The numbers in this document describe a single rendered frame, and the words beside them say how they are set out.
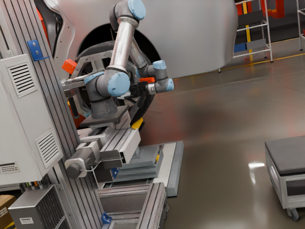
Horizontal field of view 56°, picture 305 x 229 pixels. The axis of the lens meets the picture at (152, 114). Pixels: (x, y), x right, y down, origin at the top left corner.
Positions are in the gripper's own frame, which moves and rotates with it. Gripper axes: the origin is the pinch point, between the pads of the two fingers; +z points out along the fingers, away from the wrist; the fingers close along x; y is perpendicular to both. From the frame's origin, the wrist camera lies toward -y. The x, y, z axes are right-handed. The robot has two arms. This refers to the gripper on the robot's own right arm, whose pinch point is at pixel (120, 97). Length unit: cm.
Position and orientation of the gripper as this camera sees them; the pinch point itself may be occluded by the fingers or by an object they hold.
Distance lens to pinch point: 187.1
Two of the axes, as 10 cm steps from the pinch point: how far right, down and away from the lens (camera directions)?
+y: -2.3, -9.3, -2.9
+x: -1.7, 3.3, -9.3
